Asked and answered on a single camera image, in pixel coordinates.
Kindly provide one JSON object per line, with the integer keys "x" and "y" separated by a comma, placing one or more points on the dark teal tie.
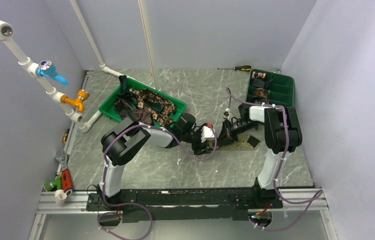
{"x": 128, "y": 98}

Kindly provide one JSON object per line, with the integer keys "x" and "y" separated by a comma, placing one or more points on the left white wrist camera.
{"x": 207, "y": 132}

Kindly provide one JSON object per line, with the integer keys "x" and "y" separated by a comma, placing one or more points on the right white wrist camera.
{"x": 227, "y": 114}

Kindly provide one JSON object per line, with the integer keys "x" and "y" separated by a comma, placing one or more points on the brown floral tie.
{"x": 163, "y": 119}

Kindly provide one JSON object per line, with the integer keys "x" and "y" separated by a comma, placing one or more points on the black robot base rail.
{"x": 235, "y": 203}

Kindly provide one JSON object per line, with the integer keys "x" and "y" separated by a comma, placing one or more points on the green compartment organizer box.
{"x": 282, "y": 89}

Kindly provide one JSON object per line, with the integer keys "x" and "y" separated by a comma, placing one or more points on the rolled ties in organizer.
{"x": 259, "y": 87}

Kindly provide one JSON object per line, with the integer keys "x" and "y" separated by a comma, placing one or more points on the blue valve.
{"x": 48, "y": 69}

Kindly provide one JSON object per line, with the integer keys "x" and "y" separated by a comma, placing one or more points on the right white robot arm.
{"x": 282, "y": 135}

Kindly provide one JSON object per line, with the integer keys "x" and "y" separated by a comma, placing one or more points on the white pipe fitting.
{"x": 60, "y": 197}

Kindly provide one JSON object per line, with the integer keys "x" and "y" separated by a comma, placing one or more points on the red pipe wrench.
{"x": 66, "y": 178}

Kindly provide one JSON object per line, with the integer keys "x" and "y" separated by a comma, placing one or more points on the olive gold patterned tie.
{"x": 244, "y": 143}

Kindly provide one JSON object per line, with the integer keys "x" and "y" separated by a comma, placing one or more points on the green tray of ties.
{"x": 107, "y": 108}

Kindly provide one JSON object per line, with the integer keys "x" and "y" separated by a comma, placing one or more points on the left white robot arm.
{"x": 123, "y": 142}

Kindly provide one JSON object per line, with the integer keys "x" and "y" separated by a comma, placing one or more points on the white vertical pole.
{"x": 149, "y": 41}

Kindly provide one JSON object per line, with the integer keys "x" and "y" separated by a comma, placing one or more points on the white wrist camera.
{"x": 207, "y": 132}
{"x": 227, "y": 114}

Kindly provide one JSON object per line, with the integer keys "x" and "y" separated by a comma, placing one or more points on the green pipe fitting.
{"x": 54, "y": 185}

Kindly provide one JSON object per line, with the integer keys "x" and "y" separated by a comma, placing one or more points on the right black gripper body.
{"x": 231, "y": 129}

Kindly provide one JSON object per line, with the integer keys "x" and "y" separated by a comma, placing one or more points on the orange handled screwdriver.
{"x": 242, "y": 68}

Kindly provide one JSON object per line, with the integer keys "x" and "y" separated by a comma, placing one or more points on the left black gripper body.
{"x": 194, "y": 138}

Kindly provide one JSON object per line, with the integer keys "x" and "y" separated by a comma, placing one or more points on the white pvc pipe frame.
{"x": 29, "y": 66}

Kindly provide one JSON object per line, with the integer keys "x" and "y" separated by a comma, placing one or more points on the yellow black tool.
{"x": 65, "y": 136}

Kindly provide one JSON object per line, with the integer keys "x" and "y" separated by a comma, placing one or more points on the orange brass tap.
{"x": 78, "y": 102}

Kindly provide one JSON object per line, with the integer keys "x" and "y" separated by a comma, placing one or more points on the aluminium frame rail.
{"x": 293, "y": 199}

